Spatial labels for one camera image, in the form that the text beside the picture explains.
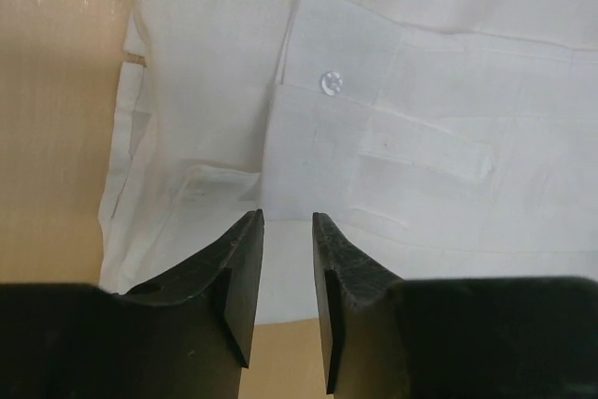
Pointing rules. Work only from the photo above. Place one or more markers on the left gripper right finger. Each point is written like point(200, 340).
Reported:
point(386, 337)

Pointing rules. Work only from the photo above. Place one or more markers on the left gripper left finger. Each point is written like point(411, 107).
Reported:
point(186, 333)

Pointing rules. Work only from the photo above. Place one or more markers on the white long sleeve shirt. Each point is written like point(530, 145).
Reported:
point(448, 138)

